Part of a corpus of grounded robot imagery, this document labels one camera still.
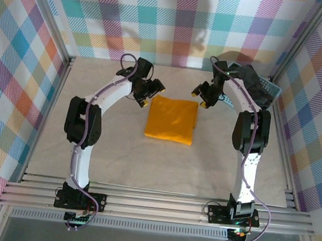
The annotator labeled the orange t-shirt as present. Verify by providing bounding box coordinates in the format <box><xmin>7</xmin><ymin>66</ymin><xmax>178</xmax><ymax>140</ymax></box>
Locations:
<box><xmin>143</xmin><ymin>94</ymin><xmax>201</xmax><ymax>146</ymax></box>

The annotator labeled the dark crumpled t-shirt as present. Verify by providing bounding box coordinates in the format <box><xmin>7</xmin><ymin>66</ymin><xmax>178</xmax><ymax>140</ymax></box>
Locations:
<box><xmin>223</xmin><ymin>62</ymin><xmax>277</xmax><ymax>110</ymax></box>

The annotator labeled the light blue plastic basket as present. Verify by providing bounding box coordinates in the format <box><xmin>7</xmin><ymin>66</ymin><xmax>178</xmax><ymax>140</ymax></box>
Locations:
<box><xmin>216</xmin><ymin>61</ymin><xmax>285</xmax><ymax>116</ymax></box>

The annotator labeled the aluminium frame post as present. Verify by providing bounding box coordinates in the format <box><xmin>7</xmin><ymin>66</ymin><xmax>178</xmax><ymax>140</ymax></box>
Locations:
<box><xmin>268</xmin><ymin>0</ymin><xmax>322</xmax><ymax>89</ymax></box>
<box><xmin>18</xmin><ymin>0</ymin><xmax>82</xmax><ymax>66</ymax></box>

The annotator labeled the aluminium frame cross rail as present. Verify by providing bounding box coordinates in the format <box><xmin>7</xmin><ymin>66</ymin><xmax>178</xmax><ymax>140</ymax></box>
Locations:
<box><xmin>0</xmin><ymin>169</ymin><xmax>319</xmax><ymax>239</ymax></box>

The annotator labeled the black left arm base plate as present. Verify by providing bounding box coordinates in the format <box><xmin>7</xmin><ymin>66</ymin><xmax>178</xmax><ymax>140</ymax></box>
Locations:
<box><xmin>53</xmin><ymin>188</ymin><xmax>108</xmax><ymax>213</ymax></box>

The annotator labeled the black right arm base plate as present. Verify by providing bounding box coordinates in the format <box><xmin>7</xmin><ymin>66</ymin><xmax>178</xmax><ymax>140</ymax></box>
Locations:
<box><xmin>206</xmin><ymin>203</ymin><xmax>261</xmax><ymax>229</ymax></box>

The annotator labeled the slotted grey cable duct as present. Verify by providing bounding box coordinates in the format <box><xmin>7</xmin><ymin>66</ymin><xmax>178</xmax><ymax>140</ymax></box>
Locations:
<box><xmin>10</xmin><ymin>206</ymin><xmax>230</xmax><ymax>241</ymax></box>

